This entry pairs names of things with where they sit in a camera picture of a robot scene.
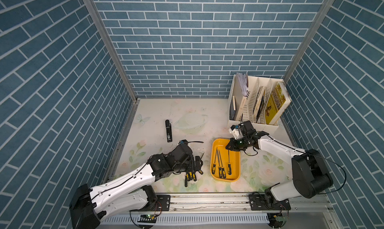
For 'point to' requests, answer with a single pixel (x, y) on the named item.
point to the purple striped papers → (243, 80)
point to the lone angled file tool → (200, 171)
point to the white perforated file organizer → (249, 97)
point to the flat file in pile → (195, 178)
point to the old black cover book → (259, 105)
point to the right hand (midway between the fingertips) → (227, 147)
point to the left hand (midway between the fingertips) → (200, 166)
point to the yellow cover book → (280, 101)
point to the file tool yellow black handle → (214, 165)
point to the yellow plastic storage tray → (225, 164)
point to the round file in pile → (191, 175)
